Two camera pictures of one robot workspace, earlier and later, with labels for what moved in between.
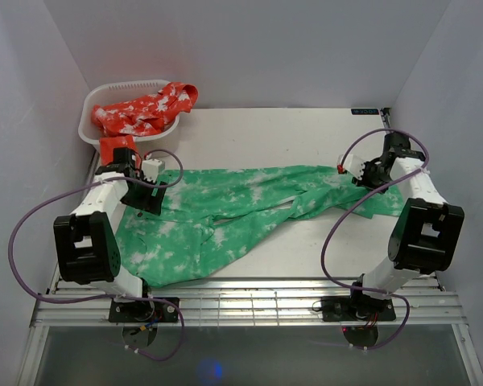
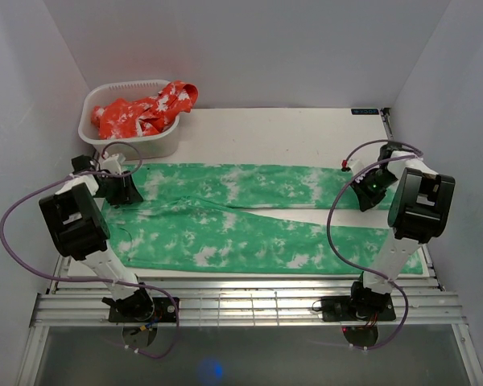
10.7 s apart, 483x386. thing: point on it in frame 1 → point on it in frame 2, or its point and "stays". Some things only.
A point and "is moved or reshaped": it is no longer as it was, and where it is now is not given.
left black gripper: [149, 203] → [128, 194]
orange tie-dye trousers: [118, 122] stays
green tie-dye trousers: [209, 215] is moved or reshaped
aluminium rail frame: [245, 302] stays
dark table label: [365, 112] stays
